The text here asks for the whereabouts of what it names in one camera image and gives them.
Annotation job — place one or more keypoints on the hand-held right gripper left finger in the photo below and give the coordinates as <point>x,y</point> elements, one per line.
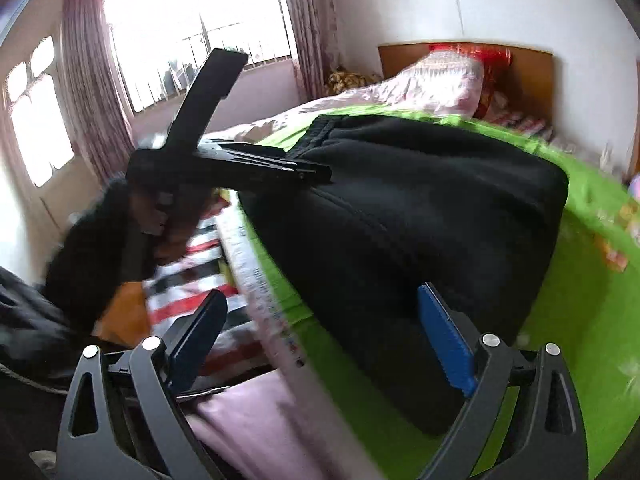
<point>197,332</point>

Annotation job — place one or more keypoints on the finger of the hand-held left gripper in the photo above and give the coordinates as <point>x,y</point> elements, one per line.
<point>290,174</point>
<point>260,152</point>

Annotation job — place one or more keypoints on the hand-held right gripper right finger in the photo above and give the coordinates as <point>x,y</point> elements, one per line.
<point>445,340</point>

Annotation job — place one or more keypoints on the black pants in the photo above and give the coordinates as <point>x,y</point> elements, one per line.
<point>400,210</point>

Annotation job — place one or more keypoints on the person's left forearm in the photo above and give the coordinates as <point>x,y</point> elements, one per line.
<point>90,260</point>

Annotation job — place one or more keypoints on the person's left hand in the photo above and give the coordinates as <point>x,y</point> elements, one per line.
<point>180,230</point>

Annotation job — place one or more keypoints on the red plaid bedsheet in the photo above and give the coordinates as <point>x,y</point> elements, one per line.
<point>200,270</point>

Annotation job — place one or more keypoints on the large window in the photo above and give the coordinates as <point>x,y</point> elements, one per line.
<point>195,35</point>

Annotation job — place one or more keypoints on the green printed bedsheet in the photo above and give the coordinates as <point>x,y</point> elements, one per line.
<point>550,335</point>

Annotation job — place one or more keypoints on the pink patterned curtain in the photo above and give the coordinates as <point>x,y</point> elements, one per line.
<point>305,20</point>
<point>92,70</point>

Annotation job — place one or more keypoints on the pale pink cloth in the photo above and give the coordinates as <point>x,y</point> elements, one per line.
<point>270,435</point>

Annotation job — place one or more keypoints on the door with glass panes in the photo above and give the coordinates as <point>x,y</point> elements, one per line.
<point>37,110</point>

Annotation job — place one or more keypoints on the pink floral quilt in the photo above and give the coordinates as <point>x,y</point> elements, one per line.
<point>425,85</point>

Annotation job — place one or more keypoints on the person's dark jacket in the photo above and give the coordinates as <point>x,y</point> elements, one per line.
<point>30,340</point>

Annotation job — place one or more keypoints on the red printed pillow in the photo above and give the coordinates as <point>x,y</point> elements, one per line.
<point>492,75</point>

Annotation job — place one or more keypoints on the wooden bed headboard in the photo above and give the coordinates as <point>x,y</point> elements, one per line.
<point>532,80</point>

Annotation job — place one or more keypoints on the wooden bed frame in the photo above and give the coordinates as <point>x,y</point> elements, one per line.
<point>125,312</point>

